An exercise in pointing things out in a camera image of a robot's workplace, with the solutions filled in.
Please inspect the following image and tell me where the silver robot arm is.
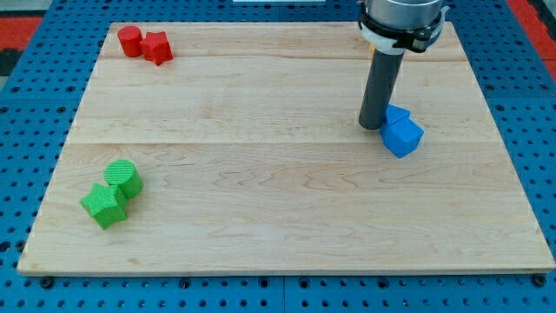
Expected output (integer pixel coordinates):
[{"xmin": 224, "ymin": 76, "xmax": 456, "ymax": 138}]
[{"xmin": 358, "ymin": 0, "xmax": 450, "ymax": 55}]

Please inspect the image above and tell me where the green star block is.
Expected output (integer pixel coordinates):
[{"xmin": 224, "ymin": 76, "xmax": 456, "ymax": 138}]
[{"xmin": 80, "ymin": 183, "xmax": 127, "ymax": 230}]

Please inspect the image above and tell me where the red star block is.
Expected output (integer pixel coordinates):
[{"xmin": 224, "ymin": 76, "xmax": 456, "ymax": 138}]
[{"xmin": 139, "ymin": 31, "xmax": 173, "ymax": 66}]

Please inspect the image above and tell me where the red cylinder block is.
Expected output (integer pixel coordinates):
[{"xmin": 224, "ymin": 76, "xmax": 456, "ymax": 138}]
[{"xmin": 117, "ymin": 25, "xmax": 142, "ymax": 57}]

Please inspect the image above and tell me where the wooden board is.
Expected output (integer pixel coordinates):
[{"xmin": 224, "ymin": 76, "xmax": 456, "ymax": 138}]
[{"xmin": 18, "ymin": 23, "xmax": 555, "ymax": 276}]

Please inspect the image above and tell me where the blue triangular block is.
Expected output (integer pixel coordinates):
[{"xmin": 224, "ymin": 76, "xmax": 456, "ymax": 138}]
[{"xmin": 384, "ymin": 104, "xmax": 410, "ymax": 126}]

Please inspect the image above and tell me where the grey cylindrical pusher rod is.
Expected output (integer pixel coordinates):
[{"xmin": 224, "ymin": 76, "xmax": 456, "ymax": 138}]
[{"xmin": 359, "ymin": 50, "xmax": 404, "ymax": 130}]

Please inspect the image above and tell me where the blue cube block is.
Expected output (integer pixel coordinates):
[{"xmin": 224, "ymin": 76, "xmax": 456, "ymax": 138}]
[{"xmin": 381, "ymin": 117, "xmax": 425, "ymax": 158}]

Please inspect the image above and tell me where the green cylinder block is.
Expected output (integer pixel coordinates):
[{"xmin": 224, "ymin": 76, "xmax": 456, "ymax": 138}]
[{"xmin": 103, "ymin": 159, "xmax": 143, "ymax": 198}]

